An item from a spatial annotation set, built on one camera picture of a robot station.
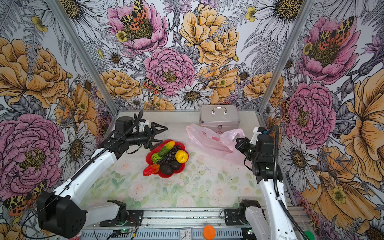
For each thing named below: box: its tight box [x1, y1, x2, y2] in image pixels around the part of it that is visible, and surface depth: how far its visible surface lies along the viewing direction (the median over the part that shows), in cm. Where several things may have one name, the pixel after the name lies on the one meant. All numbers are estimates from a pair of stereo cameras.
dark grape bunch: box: [157, 145, 182, 165], surface depth 92 cm
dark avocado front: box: [160, 163, 173, 175], surface depth 87 cm
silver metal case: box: [199, 104, 240, 134], surface depth 101 cm
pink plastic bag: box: [185, 124, 251, 166], surface depth 80 cm
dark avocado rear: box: [168, 159, 180, 171], surface depth 89 cm
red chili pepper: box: [143, 163, 160, 177], surface depth 83 cm
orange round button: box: [203, 225, 216, 240], surface depth 63 cm
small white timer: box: [179, 227, 192, 240], surface depth 70 cm
